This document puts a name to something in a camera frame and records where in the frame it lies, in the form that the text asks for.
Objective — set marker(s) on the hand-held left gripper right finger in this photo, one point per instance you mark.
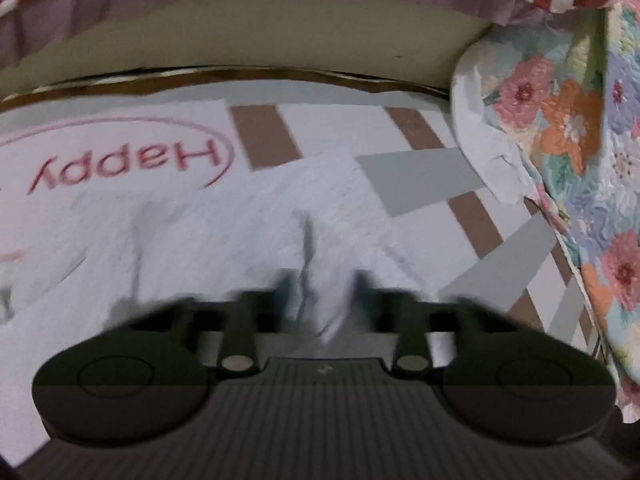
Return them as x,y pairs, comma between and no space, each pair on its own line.
362,290

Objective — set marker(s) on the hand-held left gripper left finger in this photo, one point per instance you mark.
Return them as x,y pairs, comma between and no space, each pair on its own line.
287,295

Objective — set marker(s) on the grey printed T-shirt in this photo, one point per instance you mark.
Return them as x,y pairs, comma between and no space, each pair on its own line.
225,240

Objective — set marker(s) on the checkered mat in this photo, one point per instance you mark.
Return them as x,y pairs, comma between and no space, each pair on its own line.
420,185

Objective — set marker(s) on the floral quilt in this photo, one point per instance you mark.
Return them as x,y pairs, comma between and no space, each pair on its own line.
575,125

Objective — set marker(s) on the beige bed frame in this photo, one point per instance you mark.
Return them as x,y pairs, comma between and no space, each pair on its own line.
250,35

